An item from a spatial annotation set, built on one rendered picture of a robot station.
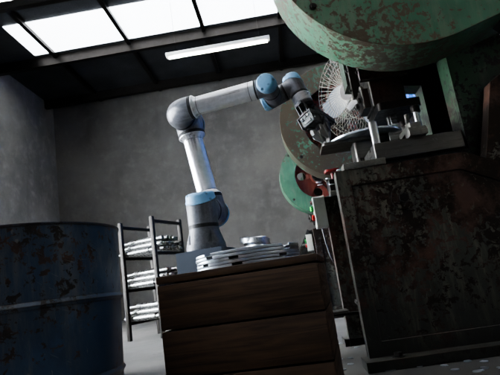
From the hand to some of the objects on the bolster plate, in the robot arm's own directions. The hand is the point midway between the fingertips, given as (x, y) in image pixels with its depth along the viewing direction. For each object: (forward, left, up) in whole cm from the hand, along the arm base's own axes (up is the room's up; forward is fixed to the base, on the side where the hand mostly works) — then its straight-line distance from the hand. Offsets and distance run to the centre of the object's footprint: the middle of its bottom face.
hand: (328, 143), depth 182 cm
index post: (+17, -15, -9) cm, 24 cm away
